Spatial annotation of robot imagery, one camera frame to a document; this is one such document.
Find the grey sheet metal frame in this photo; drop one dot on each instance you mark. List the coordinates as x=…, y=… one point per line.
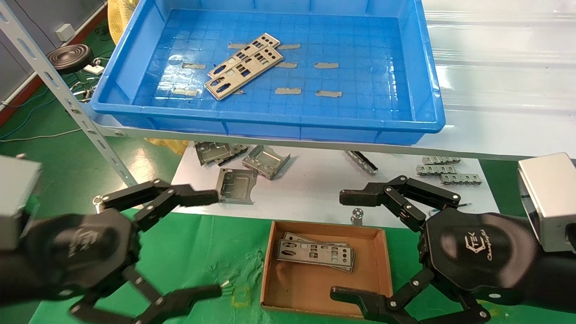
x=265, y=162

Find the grey flat metal plate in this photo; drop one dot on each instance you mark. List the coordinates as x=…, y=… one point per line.
x=236, y=184

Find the white wall socket box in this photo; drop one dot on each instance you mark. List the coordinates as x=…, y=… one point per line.
x=65, y=32

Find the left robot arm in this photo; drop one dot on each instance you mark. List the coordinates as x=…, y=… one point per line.
x=18, y=274

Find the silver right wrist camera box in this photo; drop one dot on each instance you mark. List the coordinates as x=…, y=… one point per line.
x=549, y=202

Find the grey stamped metal part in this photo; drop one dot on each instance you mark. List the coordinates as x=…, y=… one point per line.
x=209, y=153
x=236, y=150

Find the grey tape strip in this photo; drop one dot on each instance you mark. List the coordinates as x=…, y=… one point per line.
x=289, y=46
x=288, y=91
x=236, y=45
x=286, y=65
x=326, y=65
x=328, y=93
x=193, y=65

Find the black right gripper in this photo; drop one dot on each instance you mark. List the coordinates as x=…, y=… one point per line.
x=477, y=252

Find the green table cloth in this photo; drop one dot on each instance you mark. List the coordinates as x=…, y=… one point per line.
x=216, y=252

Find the black round stool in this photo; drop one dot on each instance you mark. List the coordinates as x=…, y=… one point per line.
x=69, y=56

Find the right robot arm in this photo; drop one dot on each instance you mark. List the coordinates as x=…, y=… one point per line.
x=558, y=274

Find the long dark metal rail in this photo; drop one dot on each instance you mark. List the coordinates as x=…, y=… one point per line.
x=362, y=163

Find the silver io shield plate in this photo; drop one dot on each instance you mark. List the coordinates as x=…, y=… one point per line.
x=252, y=47
x=293, y=236
x=243, y=74
x=310, y=254

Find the blue plastic tray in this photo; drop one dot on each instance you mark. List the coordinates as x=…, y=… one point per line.
x=360, y=45

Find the white perforated steel post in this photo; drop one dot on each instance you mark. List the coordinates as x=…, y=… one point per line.
x=67, y=101

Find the white power strip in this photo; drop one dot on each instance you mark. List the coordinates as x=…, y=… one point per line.
x=94, y=69

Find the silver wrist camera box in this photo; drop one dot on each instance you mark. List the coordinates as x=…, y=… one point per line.
x=549, y=202
x=13, y=193

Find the thin metal hex key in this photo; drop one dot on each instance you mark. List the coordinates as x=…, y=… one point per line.
x=467, y=204

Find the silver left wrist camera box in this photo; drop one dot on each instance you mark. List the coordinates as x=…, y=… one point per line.
x=13, y=193

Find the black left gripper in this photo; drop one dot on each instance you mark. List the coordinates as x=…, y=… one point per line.
x=81, y=247

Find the brown cardboard box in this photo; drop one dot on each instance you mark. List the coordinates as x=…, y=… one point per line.
x=315, y=292

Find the silver toothed metal strip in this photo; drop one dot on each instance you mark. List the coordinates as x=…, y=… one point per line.
x=434, y=170
x=438, y=159
x=461, y=179

